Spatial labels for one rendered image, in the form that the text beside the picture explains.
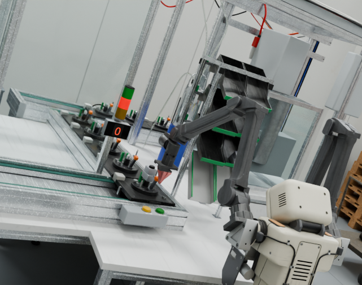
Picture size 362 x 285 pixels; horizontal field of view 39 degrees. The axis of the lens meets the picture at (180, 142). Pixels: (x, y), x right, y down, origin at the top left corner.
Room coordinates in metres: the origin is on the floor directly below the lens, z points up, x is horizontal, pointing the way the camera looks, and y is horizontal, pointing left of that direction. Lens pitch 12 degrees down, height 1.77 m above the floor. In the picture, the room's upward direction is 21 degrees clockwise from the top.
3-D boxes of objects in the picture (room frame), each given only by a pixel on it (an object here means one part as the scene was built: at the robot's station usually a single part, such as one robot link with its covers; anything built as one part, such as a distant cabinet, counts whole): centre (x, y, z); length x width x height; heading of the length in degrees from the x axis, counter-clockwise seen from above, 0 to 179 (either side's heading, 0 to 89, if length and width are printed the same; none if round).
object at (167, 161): (2.24, 0.03, 1.17); 0.10 x 0.07 x 0.07; 124
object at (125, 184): (2.34, 0.09, 0.96); 0.24 x 0.24 x 0.02; 34
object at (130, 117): (3.74, 0.39, 1.01); 0.24 x 0.24 x 0.13; 34
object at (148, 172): (2.34, 0.09, 1.06); 0.08 x 0.04 x 0.07; 34
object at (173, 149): (2.25, 0.03, 1.23); 0.07 x 0.06 x 0.07; 34
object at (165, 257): (2.23, -0.14, 0.84); 0.90 x 0.70 x 0.03; 116
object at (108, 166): (2.55, 0.23, 1.01); 0.24 x 0.24 x 0.13; 34
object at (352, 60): (3.77, -1.03, 1.43); 0.30 x 0.09 x 1.13; 124
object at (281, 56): (3.60, -0.46, 1.50); 0.38 x 0.21 x 0.88; 34
